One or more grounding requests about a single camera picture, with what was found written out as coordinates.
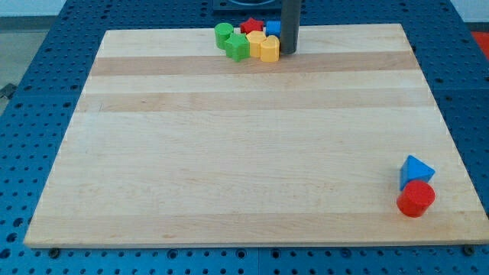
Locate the light wooden board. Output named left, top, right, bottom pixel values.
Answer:
left=24, top=24, right=488, bottom=248

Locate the yellow heart block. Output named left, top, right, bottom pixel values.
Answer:
left=260, top=35, right=280, bottom=63

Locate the green star block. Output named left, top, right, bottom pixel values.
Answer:
left=225, top=33, right=250, bottom=62

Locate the yellow hexagon block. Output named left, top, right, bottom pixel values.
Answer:
left=246, top=31, right=267, bottom=58

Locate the green cylinder block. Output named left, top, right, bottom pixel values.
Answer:
left=214, top=22, right=234, bottom=50

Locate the red star block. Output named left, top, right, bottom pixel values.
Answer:
left=240, top=18, right=264, bottom=34

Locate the blue cube block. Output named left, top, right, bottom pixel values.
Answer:
left=265, top=21, right=281, bottom=37

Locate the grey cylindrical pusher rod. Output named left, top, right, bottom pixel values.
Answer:
left=280, top=0, right=301, bottom=55

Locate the blue triangle block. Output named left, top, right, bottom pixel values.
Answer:
left=399, top=155, right=436, bottom=191

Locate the red cylinder block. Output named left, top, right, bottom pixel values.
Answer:
left=397, top=180, right=436, bottom=218

